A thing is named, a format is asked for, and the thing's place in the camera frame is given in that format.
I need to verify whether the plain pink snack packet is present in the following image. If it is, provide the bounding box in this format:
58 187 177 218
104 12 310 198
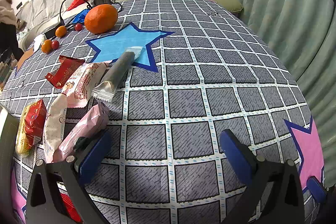
58 103 110 163

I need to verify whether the red snack packet white print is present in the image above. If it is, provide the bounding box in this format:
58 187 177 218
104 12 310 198
22 98 47 147

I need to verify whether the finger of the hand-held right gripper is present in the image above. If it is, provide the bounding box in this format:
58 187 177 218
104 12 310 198
307 176 336 204

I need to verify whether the pink brick-print snack packet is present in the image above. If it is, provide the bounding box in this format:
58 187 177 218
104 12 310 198
62 62 112 108

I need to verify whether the plain red snack packet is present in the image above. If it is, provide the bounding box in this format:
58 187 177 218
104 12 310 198
59 191 84 224

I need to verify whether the red snack packet gold print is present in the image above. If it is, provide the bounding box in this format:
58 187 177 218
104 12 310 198
45 55 86 89

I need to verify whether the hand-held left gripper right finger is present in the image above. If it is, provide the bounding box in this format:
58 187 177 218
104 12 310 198
219 129 307 224

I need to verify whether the large orange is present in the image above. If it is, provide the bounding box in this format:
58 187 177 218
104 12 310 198
84 4 118 35

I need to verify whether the grey checked star tablecloth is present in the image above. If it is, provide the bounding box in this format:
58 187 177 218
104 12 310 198
0 0 326 224

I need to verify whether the black cable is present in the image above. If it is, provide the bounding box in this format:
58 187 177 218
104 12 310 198
59 0 124 30

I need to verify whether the dark snack bar clear wrapper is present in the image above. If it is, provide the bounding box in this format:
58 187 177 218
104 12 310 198
91 46 143 104

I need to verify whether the black power adapter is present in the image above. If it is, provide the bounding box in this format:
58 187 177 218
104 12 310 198
44 22 65 39

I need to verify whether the white pink-edged snack packet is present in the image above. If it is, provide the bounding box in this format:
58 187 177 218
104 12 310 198
43 93 70 164

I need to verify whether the grey striped sofa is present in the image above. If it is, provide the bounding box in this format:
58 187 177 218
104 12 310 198
16 0 132 51

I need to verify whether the white crumpled tissue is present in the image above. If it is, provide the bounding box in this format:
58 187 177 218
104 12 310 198
33 34 46 52

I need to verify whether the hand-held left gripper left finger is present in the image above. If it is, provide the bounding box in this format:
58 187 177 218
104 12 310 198
26 131 113 224

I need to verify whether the pale yellow cracker packet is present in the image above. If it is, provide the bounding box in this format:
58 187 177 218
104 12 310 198
15 122 36 157

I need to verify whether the white rectangular tray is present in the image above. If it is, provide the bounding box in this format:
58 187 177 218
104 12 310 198
0 105 21 188

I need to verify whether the pale green curtain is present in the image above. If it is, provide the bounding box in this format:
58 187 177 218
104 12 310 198
203 0 336 182

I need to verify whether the blue plastic bag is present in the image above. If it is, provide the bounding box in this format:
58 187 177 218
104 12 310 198
71 9 91 24

